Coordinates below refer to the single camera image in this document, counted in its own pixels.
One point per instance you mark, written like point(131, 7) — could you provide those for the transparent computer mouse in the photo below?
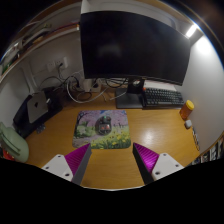
point(104, 125)

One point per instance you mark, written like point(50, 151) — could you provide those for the pale green bag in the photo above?
point(13, 143)

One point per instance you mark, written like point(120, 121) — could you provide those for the black keyboard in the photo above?
point(163, 96)

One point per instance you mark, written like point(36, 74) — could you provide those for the orange jar with yellow lid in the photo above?
point(186, 110)

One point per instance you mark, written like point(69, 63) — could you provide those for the small grey earbuds case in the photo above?
point(188, 124)

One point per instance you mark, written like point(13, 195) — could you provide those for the flower meadow print mouse pad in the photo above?
point(116, 133)

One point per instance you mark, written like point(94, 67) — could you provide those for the bookshelf with books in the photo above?
point(213, 151)

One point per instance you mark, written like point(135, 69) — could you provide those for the wooden wall shelf unit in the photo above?
point(30, 36)

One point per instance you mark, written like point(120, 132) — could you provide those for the white power strip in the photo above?
point(91, 86)

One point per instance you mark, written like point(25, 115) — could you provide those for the silver mini computer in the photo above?
point(36, 106)

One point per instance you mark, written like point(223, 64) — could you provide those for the white wall outlet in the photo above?
point(56, 63)

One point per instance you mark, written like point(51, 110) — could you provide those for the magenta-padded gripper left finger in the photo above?
point(60, 165)

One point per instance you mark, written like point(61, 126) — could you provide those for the bright light bar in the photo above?
point(191, 30)

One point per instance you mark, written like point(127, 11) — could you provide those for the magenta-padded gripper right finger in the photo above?
point(163, 165)

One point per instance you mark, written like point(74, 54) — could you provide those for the black curved monitor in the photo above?
point(133, 43)

